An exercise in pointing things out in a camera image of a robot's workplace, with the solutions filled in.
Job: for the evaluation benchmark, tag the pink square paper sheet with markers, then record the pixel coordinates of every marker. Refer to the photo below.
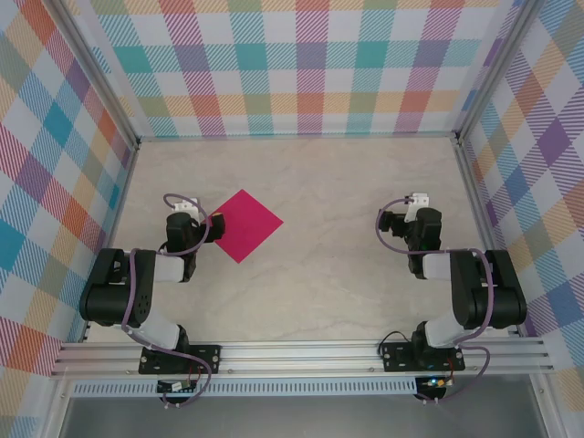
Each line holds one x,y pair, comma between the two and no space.
251,226

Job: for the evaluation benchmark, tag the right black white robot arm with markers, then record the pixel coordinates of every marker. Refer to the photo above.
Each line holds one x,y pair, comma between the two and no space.
497,296

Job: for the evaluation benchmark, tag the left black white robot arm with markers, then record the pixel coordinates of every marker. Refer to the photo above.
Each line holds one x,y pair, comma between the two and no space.
105,296

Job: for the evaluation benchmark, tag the black circuit board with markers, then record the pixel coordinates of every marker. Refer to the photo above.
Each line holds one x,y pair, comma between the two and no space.
175,387

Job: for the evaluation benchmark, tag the circuit board with green light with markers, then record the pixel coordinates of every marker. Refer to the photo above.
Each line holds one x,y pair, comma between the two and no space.
435,382

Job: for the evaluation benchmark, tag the grey metal panel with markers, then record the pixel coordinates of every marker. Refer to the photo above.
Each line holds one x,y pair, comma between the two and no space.
296,420

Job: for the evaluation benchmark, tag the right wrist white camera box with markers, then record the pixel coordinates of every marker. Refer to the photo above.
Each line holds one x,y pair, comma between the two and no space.
419,201

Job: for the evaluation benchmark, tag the aluminium frame rail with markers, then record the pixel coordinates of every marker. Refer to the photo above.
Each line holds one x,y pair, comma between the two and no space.
478,205

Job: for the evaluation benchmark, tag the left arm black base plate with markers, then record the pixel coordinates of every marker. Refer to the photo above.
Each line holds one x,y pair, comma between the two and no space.
205,358

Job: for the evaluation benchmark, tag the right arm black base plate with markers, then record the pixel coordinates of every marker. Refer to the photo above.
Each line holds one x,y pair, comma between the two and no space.
397,358

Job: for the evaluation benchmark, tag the long aluminium mounting rail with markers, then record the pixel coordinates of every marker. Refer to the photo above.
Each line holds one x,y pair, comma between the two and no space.
296,356

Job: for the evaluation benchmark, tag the aluminium frame post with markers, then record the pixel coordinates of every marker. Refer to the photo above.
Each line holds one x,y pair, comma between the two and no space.
493,68
98,77

